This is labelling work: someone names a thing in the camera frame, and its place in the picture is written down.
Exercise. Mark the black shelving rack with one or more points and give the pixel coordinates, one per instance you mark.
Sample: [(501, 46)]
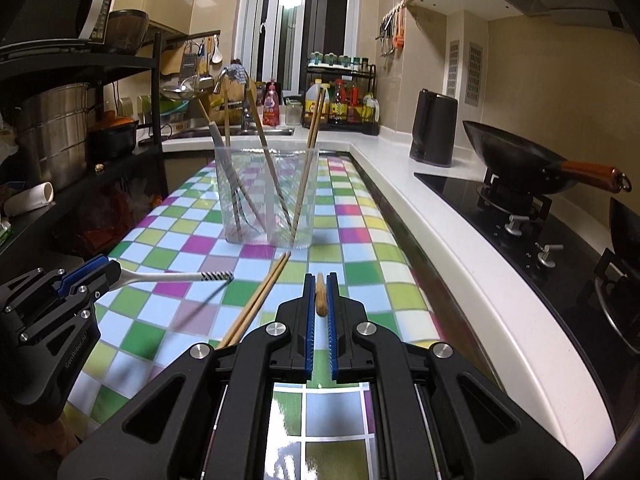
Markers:
[(157, 85)]

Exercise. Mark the black spice rack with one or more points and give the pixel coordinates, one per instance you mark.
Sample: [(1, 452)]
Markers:
[(340, 67)]

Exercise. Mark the red mesh bag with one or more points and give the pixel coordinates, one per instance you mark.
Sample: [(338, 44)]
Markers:
[(115, 220)]

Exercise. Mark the patterned cloth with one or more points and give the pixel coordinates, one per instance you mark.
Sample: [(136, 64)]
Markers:
[(237, 70)]

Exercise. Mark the dark sauce bottle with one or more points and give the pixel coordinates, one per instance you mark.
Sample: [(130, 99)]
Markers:
[(337, 105)]

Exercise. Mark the white ladle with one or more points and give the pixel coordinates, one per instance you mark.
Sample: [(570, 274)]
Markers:
[(216, 55)]

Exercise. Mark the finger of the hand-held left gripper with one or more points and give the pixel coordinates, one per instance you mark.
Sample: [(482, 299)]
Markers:
[(97, 285), (85, 272)]

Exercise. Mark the red sauce bottle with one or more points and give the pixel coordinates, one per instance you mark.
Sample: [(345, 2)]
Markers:
[(353, 105)]

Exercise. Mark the steel strainer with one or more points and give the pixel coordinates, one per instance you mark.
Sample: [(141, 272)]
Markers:
[(177, 92)]

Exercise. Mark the large steel pot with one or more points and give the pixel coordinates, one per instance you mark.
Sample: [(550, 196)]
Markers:
[(55, 135)]

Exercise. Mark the black gas stove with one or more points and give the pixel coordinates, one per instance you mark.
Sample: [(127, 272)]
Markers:
[(450, 185)]

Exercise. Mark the dark bowl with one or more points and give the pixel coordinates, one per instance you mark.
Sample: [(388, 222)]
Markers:
[(127, 32)]

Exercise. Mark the metal fork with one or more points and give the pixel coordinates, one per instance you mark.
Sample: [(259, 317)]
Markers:
[(226, 160)]

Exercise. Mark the window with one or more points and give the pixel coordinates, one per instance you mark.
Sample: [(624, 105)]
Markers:
[(300, 25)]

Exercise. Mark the black electric kettle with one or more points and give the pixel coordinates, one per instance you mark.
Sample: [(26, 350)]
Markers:
[(432, 130)]

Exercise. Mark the clear plastic utensil holder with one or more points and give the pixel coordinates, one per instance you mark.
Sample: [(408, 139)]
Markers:
[(290, 170)]

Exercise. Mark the pink dish soap bottle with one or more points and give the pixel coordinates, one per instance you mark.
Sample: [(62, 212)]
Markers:
[(271, 107)]

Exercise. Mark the black pot with orange lid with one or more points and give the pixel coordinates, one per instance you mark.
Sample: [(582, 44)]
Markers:
[(112, 140)]

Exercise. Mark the microwave oven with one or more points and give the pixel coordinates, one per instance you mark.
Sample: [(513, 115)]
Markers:
[(50, 0)]

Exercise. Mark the row of spice jars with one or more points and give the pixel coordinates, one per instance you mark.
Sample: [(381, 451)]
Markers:
[(330, 59)]

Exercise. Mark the yellow green bottle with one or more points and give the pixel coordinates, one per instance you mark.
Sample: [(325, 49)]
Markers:
[(370, 110)]

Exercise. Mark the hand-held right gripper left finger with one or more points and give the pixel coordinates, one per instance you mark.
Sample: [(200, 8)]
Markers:
[(310, 340)]

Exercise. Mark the white roll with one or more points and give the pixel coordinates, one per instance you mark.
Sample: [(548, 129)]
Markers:
[(30, 199)]

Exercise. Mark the wall hook rail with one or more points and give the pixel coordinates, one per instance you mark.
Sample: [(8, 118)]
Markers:
[(392, 10)]

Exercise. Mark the oil bottle with yellow label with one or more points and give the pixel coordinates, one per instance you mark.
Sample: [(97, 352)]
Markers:
[(307, 110)]

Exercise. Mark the checkered table cover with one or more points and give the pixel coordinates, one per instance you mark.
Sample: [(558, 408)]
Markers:
[(360, 240)]

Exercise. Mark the steel faucet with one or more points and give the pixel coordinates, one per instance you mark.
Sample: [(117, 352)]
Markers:
[(246, 120)]

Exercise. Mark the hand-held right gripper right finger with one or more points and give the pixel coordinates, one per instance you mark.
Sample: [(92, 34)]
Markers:
[(333, 340)]

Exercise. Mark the green basin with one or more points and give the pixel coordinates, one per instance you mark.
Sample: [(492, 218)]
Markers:
[(165, 107)]

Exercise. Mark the metal grater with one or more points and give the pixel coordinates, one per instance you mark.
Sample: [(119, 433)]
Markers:
[(189, 62)]

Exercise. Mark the wide wall vent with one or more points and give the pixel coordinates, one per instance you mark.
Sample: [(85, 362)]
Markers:
[(475, 72)]

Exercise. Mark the wooden cutting board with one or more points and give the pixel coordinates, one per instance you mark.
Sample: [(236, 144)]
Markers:
[(237, 102)]

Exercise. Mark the narrow wall vent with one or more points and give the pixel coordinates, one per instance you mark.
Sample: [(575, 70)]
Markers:
[(453, 67)]

